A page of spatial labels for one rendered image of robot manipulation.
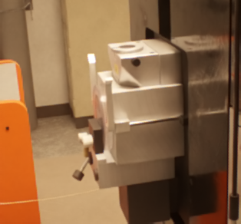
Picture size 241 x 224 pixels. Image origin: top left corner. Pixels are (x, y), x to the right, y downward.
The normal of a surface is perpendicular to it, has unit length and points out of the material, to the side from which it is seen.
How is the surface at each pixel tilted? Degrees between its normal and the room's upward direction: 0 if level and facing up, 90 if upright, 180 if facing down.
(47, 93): 90
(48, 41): 90
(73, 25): 90
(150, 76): 90
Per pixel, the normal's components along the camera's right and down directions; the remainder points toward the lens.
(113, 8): 0.21, 0.31
